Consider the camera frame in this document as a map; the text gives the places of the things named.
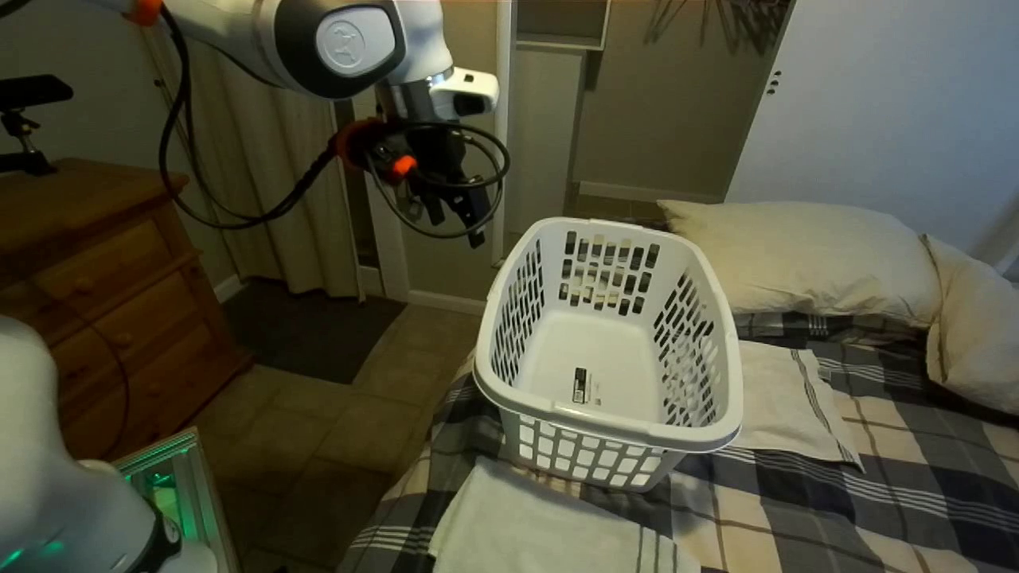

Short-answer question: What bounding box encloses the small cream pillow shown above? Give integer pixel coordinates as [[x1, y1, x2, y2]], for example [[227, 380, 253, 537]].
[[919, 231, 1019, 421]]

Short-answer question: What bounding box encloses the large cream pillow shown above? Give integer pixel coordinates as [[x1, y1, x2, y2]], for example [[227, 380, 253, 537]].
[[654, 196, 947, 330]]

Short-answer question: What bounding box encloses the folded cream striped towel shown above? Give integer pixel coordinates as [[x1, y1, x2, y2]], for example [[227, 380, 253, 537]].
[[728, 338, 869, 472]]

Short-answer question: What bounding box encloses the orange strap on arm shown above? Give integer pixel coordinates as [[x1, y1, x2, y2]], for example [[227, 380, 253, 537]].
[[125, 0, 169, 29]]

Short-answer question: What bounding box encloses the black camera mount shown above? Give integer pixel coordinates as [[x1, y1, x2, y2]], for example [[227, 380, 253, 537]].
[[0, 72, 75, 179]]

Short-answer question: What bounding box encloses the wooden dresser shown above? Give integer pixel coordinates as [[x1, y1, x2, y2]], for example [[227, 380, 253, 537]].
[[0, 156, 256, 463]]

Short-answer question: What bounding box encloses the plaid bed blanket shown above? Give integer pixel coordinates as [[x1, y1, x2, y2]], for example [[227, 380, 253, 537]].
[[334, 310, 1019, 573]]

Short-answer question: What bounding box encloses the beige curtain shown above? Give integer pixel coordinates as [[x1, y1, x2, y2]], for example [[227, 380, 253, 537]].
[[140, 18, 369, 298]]

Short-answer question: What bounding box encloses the white plastic laundry basket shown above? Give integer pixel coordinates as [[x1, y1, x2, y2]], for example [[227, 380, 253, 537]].
[[471, 213, 746, 493]]

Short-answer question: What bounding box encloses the dark dried twig decoration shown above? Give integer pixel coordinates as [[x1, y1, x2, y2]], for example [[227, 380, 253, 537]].
[[639, 0, 795, 58]]

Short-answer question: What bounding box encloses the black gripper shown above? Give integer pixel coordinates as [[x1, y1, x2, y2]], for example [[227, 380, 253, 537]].
[[409, 109, 494, 252]]

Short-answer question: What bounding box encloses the green lit control box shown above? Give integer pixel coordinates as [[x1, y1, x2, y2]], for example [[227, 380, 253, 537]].
[[110, 425, 239, 573]]

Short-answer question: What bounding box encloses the white terry towel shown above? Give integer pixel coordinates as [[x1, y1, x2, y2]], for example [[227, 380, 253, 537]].
[[428, 456, 681, 573]]

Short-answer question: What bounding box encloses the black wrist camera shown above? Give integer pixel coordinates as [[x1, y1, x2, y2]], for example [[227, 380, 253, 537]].
[[334, 114, 425, 191]]

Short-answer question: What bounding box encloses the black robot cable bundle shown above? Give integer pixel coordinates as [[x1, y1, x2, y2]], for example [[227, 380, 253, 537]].
[[157, 7, 515, 241]]

